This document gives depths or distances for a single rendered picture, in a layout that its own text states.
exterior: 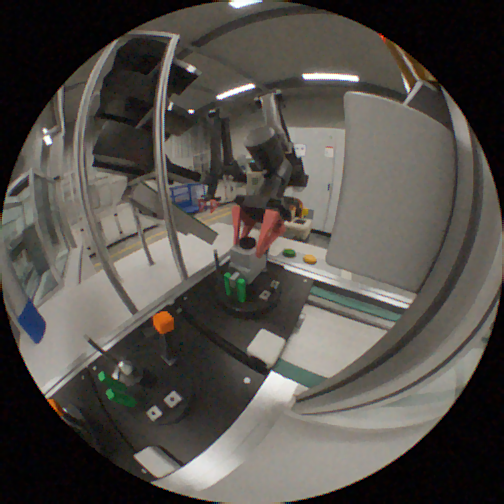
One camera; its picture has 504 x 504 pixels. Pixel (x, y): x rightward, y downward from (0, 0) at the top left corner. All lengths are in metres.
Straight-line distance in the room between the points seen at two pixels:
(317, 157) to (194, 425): 3.33
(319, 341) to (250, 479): 0.33
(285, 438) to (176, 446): 0.19
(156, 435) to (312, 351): 0.30
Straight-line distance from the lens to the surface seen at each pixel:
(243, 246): 0.24
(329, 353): 0.34
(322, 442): 0.38
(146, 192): 0.38
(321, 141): 3.28
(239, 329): 0.27
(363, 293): 0.43
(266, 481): 0.39
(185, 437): 0.25
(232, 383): 0.24
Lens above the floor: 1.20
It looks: 30 degrees down
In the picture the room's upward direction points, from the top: straight up
